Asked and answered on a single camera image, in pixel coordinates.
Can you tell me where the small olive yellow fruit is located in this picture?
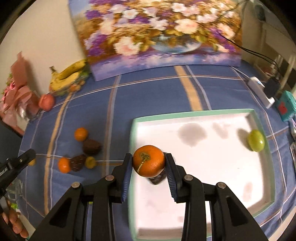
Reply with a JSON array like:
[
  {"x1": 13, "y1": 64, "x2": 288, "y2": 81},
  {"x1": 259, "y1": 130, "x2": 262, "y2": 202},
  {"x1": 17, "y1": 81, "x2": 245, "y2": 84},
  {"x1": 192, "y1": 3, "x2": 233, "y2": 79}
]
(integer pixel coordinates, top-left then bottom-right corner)
[{"x1": 85, "y1": 157, "x2": 96, "y2": 169}]

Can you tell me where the brown wrinkled fruit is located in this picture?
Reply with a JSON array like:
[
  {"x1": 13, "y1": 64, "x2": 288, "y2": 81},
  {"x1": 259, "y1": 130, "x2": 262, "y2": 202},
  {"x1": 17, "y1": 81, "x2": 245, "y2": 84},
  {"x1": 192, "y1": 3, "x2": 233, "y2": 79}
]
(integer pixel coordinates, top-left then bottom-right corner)
[
  {"x1": 82, "y1": 139, "x2": 102, "y2": 156},
  {"x1": 70, "y1": 154, "x2": 87, "y2": 172}
]

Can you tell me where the large orange with stem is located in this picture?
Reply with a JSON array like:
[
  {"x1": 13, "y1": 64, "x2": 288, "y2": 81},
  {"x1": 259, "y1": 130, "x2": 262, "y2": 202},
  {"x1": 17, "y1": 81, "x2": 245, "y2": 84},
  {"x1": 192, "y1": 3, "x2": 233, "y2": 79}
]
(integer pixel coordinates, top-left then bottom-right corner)
[{"x1": 132, "y1": 145, "x2": 165, "y2": 178}]

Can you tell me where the white tray green rim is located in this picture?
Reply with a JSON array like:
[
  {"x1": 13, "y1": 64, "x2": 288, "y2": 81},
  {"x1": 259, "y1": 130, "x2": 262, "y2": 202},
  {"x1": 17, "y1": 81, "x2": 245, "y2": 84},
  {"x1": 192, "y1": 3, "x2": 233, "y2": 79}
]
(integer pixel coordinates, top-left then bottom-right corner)
[{"x1": 128, "y1": 109, "x2": 275, "y2": 240}]

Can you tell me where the small orange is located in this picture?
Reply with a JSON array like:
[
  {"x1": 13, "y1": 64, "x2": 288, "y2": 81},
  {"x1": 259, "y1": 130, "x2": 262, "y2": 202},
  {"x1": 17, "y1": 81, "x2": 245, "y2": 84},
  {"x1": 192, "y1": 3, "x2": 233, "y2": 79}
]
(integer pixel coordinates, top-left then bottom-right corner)
[{"x1": 74, "y1": 127, "x2": 89, "y2": 142}]

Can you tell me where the green guava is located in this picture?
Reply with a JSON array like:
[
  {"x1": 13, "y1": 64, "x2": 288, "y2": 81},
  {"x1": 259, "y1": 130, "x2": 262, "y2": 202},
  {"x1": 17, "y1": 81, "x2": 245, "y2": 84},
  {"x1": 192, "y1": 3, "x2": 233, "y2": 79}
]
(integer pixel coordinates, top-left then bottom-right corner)
[{"x1": 247, "y1": 130, "x2": 265, "y2": 152}]

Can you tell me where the small tan round fruit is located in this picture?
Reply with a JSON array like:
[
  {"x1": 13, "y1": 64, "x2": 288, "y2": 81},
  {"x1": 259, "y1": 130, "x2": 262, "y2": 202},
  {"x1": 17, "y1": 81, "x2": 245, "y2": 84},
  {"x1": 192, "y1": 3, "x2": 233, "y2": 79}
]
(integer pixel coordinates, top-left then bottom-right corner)
[{"x1": 28, "y1": 159, "x2": 36, "y2": 166}]

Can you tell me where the shiny dark wrinkled fruit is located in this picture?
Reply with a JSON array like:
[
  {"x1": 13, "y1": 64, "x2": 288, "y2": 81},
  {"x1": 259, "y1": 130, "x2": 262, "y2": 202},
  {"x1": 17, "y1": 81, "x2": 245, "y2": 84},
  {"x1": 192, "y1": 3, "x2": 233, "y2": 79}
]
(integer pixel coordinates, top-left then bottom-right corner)
[{"x1": 148, "y1": 169, "x2": 167, "y2": 185}]

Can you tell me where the clear bag of fruits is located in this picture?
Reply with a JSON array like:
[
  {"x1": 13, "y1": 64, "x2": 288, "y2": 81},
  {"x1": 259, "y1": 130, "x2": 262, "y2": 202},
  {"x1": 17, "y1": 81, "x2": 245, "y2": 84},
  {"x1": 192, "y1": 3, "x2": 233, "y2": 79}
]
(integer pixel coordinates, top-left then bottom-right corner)
[{"x1": 49, "y1": 63, "x2": 90, "y2": 96}]

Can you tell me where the left hand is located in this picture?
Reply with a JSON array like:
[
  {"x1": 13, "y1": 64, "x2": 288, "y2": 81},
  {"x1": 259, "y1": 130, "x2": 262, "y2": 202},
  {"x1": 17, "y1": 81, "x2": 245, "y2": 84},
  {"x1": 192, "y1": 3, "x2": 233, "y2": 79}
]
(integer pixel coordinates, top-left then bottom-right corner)
[{"x1": 1, "y1": 208, "x2": 29, "y2": 238}]

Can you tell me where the blue plaid tablecloth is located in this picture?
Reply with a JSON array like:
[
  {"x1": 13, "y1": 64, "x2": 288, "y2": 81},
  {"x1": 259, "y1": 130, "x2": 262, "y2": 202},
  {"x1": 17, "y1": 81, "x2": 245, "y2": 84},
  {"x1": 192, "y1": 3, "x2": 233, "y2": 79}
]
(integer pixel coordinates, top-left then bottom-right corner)
[{"x1": 18, "y1": 62, "x2": 295, "y2": 237}]

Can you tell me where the pink gift wrap bouquet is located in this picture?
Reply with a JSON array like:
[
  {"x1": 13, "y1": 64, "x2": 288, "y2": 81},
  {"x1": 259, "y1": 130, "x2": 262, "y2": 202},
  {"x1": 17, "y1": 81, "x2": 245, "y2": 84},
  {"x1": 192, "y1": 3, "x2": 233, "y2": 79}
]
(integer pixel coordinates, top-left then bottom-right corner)
[{"x1": 1, "y1": 52, "x2": 40, "y2": 136}]

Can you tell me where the red peach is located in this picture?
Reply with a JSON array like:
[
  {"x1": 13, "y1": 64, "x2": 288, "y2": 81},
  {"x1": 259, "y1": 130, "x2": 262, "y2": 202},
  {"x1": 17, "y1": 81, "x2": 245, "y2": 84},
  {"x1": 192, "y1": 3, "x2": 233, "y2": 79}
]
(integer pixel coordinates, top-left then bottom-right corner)
[{"x1": 39, "y1": 93, "x2": 55, "y2": 111}]

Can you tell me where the lower yellow banana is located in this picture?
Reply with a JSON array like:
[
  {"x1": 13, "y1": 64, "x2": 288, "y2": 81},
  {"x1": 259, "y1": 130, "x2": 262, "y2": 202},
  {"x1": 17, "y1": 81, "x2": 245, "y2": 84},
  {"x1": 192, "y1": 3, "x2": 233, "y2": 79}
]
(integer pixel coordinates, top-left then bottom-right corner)
[{"x1": 49, "y1": 71, "x2": 81, "y2": 92}]

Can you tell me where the yellow banana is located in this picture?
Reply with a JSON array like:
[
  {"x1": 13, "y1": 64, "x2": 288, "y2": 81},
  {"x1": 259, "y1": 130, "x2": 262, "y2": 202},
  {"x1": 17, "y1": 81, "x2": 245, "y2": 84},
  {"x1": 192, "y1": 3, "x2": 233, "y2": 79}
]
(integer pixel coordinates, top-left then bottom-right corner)
[
  {"x1": 50, "y1": 59, "x2": 87, "y2": 79},
  {"x1": 49, "y1": 71, "x2": 81, "y2": 92}
]

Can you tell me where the upper yellow banana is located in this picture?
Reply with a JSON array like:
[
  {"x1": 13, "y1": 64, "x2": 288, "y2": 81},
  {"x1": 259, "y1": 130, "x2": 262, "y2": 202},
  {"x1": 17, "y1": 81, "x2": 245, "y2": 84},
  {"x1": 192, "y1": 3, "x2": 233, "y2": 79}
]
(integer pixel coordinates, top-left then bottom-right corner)
[{"x1": 50, "y1": 59, "x2": 87, "y2": 79}]

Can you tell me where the white power strip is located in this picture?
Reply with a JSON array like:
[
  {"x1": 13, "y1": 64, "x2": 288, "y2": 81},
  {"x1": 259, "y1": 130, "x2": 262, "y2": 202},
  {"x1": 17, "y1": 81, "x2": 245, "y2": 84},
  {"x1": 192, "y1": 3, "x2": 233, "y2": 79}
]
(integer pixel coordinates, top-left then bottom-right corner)
[{"x1": 247, "y1": 76, "x2": 275, "y2": 109}]

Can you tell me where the teal toy box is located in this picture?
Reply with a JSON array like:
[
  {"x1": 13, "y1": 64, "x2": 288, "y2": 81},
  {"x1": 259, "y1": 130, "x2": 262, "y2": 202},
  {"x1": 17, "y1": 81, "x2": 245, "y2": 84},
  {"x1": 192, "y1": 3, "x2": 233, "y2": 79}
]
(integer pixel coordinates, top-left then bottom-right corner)
[{"x1": 276, "y1": 90, "x2": 296, "y2": 122}]

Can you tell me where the black power adapter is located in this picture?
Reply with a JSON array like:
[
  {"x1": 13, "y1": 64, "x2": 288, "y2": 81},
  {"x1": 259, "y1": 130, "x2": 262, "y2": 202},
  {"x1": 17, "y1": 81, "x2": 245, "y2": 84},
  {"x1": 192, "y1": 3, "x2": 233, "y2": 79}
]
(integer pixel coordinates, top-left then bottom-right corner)
[{"x1": 263, "y1": 77, "x2": 280, "y2": 98}]

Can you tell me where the flower painting canvas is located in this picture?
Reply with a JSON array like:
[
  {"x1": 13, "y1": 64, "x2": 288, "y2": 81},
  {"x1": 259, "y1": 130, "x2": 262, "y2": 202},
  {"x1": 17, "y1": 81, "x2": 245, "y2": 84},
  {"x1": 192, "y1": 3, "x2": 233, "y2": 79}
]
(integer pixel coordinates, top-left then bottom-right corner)
[{"x1": 68, "y1": 1, "x2": 243, "y2": 81}]

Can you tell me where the white shelf furniture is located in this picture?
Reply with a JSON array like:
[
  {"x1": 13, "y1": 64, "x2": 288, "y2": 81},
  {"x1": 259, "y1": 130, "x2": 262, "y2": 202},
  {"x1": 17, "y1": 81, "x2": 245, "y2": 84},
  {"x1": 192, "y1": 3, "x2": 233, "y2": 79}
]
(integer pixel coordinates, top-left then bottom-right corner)
[{"x1": 256, "y1": 23, "x2": 295, "y2": 96}]

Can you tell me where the black cable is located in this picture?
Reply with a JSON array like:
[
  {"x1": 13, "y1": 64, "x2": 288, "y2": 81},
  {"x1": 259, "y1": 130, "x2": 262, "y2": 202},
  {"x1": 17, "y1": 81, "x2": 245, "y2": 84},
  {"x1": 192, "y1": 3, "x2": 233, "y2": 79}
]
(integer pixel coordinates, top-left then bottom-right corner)
[{"x1": 217, "y1": 0, "x2": 282, "y2": 80}]

